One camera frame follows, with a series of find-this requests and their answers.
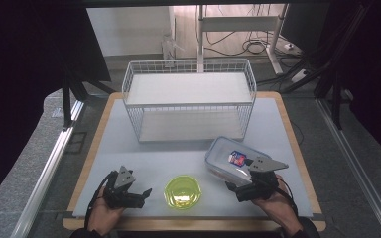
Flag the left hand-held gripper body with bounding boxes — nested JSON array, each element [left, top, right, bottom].
[[103, 165, 147, 210]]

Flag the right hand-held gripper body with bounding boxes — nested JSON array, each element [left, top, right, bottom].
[[236, 157, 290, 203]]

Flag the clear plastic food container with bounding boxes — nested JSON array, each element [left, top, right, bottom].
[[204, 136, 273, 186]]

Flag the person's right hand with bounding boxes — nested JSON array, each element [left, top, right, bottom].
[[251, 175, 304, 235]]

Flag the person's left hand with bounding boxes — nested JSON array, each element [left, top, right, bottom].
[[87, 187, 127, 237]]

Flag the black metal stand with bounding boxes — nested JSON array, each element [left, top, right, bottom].
[[60, 63, 117, 129], [280, 3, 373, 131]]

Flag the white power strip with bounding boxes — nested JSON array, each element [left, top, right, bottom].
[[290, 68, 310, 84]]

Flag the clear plastic holder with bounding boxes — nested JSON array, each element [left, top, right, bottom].
[[161, 33, 184, 68]]

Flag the black curtain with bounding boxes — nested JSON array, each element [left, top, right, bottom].
[[0, 0, 112, 214], [311, 0, 381, 168]]

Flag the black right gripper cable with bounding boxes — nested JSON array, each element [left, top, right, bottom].
[[275, 178, 300, 216]]

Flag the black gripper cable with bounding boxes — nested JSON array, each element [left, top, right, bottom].
[[84, 171, 116, 230], [275, 178, 300, 216]]

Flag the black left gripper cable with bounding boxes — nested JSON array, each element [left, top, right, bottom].
[[84, 171, 116, 230]]

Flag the aluminium floor rail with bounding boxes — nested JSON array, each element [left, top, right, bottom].
[[315, 98, 381, 238], [10, 99, 85, 238]]

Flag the black floor cables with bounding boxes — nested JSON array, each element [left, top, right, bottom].
[[203, 29, 301, 58]]

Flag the white metal desk frame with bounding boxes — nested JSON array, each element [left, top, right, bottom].
[[196, 3, 290, 75]]

